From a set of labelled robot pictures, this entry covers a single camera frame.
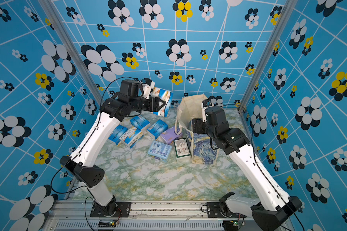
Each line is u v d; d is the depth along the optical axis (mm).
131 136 951
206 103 570
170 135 990
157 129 990
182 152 889
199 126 596
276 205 365
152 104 613
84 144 446
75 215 726
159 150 894
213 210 727
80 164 428
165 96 670
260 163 412
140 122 1036
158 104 632
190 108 997
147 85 617
